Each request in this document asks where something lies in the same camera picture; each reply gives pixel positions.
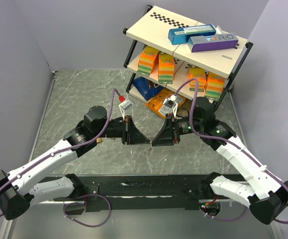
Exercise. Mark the orange snack bag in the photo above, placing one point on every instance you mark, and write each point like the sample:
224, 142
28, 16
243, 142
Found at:
156, 103

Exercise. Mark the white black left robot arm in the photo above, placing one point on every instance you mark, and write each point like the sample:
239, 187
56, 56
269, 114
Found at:
22, 188

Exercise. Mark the small keys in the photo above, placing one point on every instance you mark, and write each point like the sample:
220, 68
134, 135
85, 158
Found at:
149, 148

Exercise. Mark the brass padlock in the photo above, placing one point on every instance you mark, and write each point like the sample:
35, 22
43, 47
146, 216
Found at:
99, 140

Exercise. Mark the orange sponge pack far left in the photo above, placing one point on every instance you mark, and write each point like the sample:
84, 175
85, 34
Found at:
147, 60

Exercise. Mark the aluminium rail frame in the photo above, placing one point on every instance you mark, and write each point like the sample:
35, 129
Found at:
16, 198

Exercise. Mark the orange sponge pack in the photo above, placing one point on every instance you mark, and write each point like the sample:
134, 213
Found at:
199, 75
214, 86
147, 60
166, 68

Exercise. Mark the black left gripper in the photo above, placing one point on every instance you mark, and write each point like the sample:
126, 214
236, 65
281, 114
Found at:
131, 135

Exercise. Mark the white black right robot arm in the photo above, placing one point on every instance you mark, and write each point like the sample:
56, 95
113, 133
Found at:
265, 195

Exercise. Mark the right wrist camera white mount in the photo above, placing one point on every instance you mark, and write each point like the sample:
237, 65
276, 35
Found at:
170, 105

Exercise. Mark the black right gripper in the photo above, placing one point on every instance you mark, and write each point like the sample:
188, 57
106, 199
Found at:
169, 134

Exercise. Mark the beige black three-tier shelf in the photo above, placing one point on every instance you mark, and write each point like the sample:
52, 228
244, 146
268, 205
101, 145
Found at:
152, 30

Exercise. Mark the purple grey R+O box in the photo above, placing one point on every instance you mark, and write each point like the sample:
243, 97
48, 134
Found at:
214, 42

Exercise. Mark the blue rectangular box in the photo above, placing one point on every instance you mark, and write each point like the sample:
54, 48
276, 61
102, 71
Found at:
182, 35

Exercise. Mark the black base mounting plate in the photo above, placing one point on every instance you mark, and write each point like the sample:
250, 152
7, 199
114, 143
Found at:
135, 192

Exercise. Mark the brown snack bag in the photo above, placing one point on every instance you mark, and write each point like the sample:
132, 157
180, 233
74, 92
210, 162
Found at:
183, 113

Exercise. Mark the blue snack bag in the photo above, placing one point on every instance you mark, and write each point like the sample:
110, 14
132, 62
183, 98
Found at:
147, 88

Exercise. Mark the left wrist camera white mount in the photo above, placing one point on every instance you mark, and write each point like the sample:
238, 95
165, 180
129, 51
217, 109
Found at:
125, 106

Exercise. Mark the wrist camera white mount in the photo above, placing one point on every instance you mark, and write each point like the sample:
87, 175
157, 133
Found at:
170, 105
125, 106

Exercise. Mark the orange sponge pack far right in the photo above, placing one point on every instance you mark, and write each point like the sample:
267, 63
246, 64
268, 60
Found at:
214, 86

